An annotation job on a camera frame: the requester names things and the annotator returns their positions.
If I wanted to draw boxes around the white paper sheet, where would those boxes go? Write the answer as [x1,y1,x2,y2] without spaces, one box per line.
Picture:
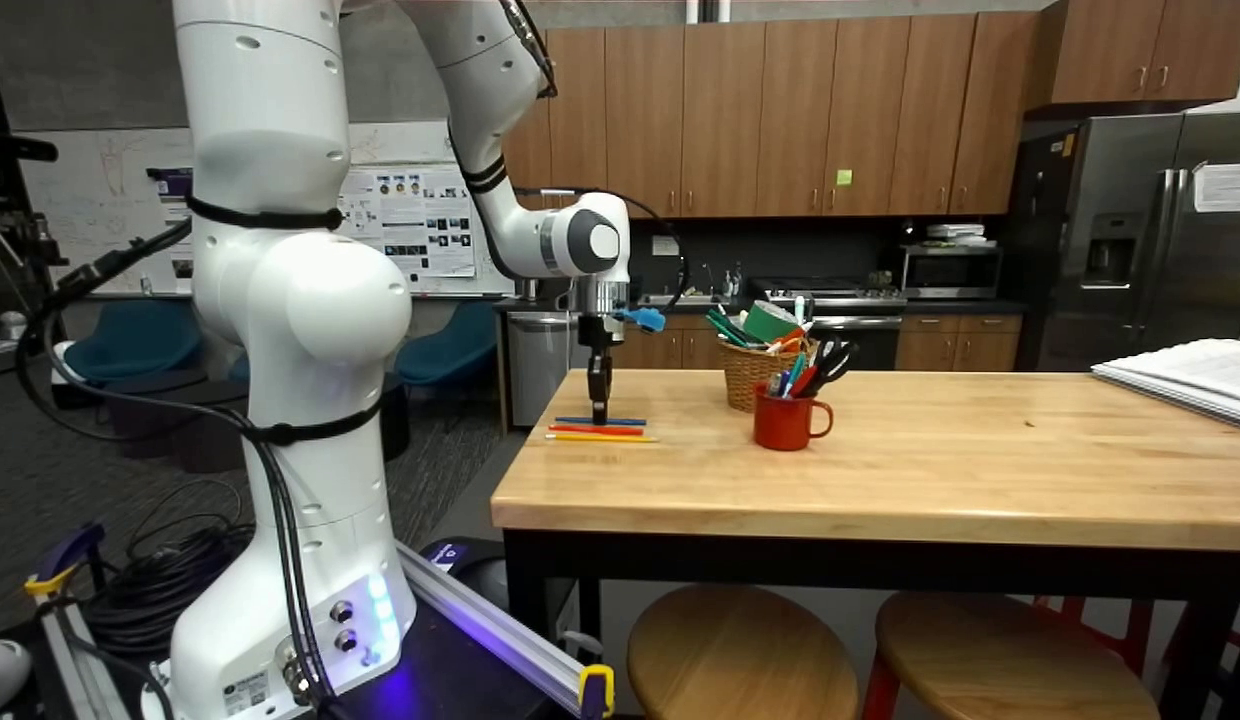
[1188,159,1240,215]

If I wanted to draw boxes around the red mug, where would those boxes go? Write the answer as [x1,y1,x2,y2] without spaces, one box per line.
[750,384,836,455]

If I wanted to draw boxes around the white paper stack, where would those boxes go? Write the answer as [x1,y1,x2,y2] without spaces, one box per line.
[1087,334,1240,434]

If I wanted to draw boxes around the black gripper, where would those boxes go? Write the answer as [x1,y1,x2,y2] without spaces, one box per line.
[581,311,624,425]

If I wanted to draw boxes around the long wooden wall cabinets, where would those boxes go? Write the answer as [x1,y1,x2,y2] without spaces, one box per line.
[505,10,1051,223]

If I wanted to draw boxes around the blue chair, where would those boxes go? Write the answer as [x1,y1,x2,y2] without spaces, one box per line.
[62,296,210,392]
[392,302,505,392]

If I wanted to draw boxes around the black handled scissors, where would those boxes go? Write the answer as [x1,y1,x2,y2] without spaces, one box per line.
[806,336,860,399]

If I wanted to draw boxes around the white whiteboard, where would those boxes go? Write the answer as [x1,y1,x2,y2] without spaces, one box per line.
[18,115,517,304]

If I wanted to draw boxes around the wooden base cabinet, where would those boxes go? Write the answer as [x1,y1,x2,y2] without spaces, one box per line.
[897,311,1030,373]
[617,311,734,373]

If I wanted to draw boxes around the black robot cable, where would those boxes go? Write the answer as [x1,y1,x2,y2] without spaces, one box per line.
[13,215,333,706]

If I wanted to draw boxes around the coloured pens bunch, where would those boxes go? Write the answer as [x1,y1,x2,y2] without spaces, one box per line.
[765,352,826,403]

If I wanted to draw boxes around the green packets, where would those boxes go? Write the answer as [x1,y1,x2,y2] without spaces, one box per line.
[700,296,811,356]

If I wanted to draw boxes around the wooden table black legs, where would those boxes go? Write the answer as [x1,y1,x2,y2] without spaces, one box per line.
[488,363,1240,720]

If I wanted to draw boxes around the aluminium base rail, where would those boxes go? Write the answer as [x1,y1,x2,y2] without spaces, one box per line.
[392,535,617,720]

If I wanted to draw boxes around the stainless microwave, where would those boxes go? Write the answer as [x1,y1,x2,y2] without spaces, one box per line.
[897,240,1010,304]

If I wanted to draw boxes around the silver trash can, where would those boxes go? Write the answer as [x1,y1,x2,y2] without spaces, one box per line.
[501,304,614,434]

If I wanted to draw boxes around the stainless steel fridge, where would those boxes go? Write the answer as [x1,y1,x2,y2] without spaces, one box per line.
[1003,109,1240,377]

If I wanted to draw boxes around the brown wicker basket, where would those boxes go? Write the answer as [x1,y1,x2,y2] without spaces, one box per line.
[718,336,811,415]

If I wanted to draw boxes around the short wooden wall cabinet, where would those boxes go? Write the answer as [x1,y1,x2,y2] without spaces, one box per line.
[1025,0,1240,112]

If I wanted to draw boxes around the black cable coil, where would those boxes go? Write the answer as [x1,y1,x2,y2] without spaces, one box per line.
[86,518,252,656]

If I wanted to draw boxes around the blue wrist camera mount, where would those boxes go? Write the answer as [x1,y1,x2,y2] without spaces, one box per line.
[617,304,671,336]

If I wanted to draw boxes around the stainless steel oven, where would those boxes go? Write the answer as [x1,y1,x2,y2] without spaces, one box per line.
[806,294,908,373]

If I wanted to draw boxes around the printed white poster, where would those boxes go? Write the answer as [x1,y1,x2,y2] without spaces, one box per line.
[344,159,481,284]

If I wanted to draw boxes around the yellow clamp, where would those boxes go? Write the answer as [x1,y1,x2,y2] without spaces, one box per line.
[19,525,112,603]
[575,661,621,717]

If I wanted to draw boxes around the round wooden stool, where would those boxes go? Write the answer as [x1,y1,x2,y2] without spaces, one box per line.
[624,579,865,720]
[856,587,1164,720]

